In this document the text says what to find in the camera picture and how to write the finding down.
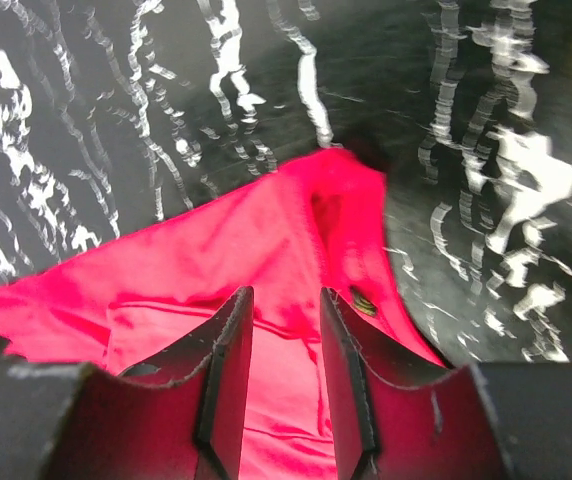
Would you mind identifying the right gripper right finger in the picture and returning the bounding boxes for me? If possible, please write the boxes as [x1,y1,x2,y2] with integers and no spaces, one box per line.
[321,288,572,479]

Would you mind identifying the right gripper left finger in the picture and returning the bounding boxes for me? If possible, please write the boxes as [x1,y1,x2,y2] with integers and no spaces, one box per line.
[0,287,254,479]

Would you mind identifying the red polo shirt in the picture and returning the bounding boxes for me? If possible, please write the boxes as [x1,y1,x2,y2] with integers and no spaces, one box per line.
[0,149,436,479]

